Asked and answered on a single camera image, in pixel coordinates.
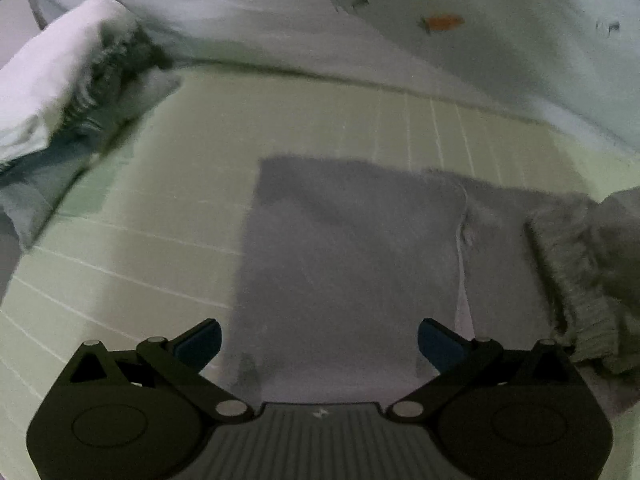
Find grey sweatshirt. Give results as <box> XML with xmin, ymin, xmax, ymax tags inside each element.
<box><xmin>232</xmin><ymin>156</ymin><xmax>640</xmax><ymax>418</ymax></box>

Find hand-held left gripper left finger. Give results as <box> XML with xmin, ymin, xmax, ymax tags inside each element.
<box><xmin>67</xmin><ymin>318</ymin><xmax>253</xmax><ymax>423</ymax></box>

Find checked folded garment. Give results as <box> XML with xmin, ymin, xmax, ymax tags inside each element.
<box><xmin>60</xmin><ymin>25</ymin><xmax>173</xmax><ymax>146</ymax></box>

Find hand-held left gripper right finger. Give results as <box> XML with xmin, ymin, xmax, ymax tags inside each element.
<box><xmin>387</xmin><ymin>318</ymin><xmax>578</xmax><ymax>423</ymax></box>

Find white folded cloth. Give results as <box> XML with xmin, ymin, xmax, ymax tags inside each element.
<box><xmin>0</xmin><ymin>0</ymin><xmax>136</xmax><ymax>168</ymax></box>

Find green checked mat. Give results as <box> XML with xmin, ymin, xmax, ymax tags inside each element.
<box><xmin>0</xmin><ymin>65</ymin><xmax>640</xmax><ymax>480</ymax></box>

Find white carrot print quilt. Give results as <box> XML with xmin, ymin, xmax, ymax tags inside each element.
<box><xmin>22</xmin><ymin>0</ymin><xmax>640</xmax><ymax>153</ymax></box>

